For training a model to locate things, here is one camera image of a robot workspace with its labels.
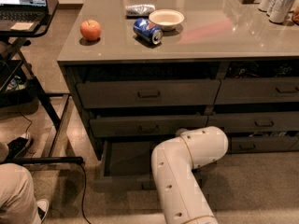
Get grey drawer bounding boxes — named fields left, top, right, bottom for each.
left=77, top=79, right=220, bottom=108
left=207, top=111, right=299, bottom=133
left=90, top=114, right=207, bottom=137
left=229, top=136, right=298, bottom=153
left=215, top=77, right=299, bottom=105
left=93, top=139, right=205, bottom=193

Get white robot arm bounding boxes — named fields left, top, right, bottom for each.
left=151, top=126, right=228, bottom=224

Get open laptop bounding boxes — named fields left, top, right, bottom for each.
left=0, top=0, right=49, bottom=33

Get grey counter cabinet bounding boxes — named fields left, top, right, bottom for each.
left=58, top=0, right=299, bottom=154

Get blue pepsi can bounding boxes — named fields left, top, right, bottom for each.
left=133, top=18, right=163, bottom=45

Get white bowl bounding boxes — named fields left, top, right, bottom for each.
left=149, top=9, right=184, bottom=31

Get red apple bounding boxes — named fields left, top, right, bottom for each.
left=80, top=20, right=101, bottom=41

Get black laptop stand cart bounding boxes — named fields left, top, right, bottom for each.
left=0, top=0, right=83, bottom=165

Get black sneaker far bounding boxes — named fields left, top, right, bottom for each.
left=7, top=133, right=31, bottom=159

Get black sneaker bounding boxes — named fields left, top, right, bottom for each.
left=36, top=199, right=49, bottom=221
left=7, top=133, right=31, bottom=159

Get black sneaker near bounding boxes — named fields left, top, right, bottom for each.
left=36, top=199, right=49, bottom=221

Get person leg beige trousers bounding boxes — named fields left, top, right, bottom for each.
left=0, top=140, right=42, bottom=224

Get white can front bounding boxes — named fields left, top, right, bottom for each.
left=269, top=0, right=295, bottom=23

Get brown item counter edge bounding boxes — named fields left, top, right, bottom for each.
left=292, top=5, right=299, bottom=25

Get black cable on floor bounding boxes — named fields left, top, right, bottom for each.
left=78, top=162, right=93, bottom=224

